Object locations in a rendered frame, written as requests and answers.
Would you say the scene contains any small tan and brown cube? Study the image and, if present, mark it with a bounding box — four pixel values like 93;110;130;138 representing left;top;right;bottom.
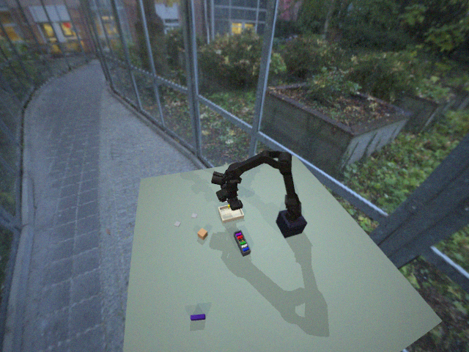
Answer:
198;228;207;240

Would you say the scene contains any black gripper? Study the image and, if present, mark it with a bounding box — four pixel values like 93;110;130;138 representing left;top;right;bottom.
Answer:
221;183;243;211

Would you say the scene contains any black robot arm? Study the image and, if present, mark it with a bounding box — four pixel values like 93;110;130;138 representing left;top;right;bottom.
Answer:
211;150;302;223

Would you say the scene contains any white rectangular tray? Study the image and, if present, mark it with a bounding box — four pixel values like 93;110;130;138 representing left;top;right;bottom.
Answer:
218;205;244;224

